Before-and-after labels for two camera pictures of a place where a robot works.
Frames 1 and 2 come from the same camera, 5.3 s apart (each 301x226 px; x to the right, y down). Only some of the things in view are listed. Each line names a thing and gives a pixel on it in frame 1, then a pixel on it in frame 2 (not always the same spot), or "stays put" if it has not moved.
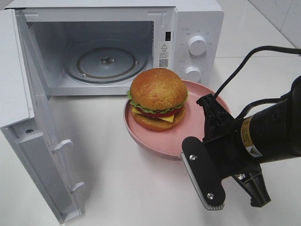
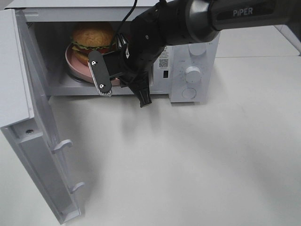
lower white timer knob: x=193 y=73 stays put
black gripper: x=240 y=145 → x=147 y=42
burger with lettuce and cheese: x=157 y=97 → x=91 y=38
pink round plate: x=167 y=144 → x=80 y=69
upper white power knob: x=197 y=45 stays put
